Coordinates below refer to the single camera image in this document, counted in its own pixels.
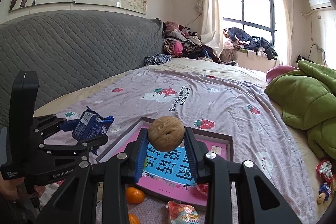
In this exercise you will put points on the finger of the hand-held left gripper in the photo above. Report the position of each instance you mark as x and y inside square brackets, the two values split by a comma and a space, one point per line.
[67, 124]
[86, 145]

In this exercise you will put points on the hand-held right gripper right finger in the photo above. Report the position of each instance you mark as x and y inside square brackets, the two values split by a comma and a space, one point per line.
[190, 158]

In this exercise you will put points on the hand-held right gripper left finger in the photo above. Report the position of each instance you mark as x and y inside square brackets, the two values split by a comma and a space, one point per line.
[140, 158]

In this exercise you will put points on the blue snack packet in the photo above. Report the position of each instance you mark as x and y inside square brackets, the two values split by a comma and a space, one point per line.
[86, 125]

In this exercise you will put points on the grey cardboard box tray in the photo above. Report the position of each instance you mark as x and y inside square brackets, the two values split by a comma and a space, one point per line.
[115, 144]

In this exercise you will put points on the brown walnut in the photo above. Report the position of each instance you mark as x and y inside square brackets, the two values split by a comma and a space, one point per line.
[165, 133]

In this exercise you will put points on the orange mandarin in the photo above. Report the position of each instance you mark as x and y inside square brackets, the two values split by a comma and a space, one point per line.
[135, 195]
[133, 220]

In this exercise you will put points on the blue and white toy egg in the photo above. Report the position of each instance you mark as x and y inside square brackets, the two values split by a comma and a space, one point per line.
[183, 214]

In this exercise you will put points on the person's left hand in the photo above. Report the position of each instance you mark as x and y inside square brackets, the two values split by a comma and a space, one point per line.
[9, 188]

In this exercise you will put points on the pink and blue book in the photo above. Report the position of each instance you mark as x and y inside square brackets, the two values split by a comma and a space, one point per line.
[168, 171]

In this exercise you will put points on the strawberry printed bed sheet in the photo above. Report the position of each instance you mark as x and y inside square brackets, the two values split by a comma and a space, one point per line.
[223, 108]

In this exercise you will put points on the grey quilted headboard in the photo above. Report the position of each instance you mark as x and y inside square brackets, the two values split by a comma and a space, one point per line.
[78, 50]

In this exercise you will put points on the dark patterned cloth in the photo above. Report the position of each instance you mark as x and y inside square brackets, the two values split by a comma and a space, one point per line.
[157, 59]

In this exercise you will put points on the tan cloth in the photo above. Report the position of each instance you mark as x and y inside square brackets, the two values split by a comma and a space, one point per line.
[228, 54]

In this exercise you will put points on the pile of mixed clothes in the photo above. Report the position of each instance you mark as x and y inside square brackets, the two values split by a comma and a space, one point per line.
[183, 43]

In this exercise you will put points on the pink pillow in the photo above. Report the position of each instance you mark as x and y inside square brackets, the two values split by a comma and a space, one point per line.
[278, 72]

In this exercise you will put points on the green blanket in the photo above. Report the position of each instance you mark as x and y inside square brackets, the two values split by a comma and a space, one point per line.
[302, 98]

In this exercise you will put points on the pile of dark clothes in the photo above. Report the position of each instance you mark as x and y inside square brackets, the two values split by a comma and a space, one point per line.
[249, 41]

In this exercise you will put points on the red and white candy packet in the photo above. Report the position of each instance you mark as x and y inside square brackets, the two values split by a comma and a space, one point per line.
[324, 169]

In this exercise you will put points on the small walnut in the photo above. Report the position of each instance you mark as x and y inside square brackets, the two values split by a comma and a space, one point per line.
[321, 198]

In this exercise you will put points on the blue candy wrapper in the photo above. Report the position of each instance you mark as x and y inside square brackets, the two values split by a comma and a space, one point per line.
[325, 187]

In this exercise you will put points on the cream curtain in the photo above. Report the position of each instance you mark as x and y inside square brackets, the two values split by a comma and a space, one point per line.
[210, 3]
[284, 24]

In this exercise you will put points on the black framed window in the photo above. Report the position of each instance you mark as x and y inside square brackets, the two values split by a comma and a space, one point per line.
[254, 6]

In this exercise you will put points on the white air conditioner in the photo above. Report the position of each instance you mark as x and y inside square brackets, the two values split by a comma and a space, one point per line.
[320, 1]

